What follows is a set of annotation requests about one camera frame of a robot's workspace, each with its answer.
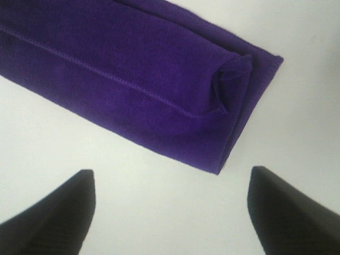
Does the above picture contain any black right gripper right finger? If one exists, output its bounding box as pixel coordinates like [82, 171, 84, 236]
[247, 166, 339, 254]

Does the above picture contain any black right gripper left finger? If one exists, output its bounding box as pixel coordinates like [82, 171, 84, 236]
[1, 169, 96, 254]

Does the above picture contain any purple towel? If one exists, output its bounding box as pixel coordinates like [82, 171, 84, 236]
[1, 1, 283, 174]

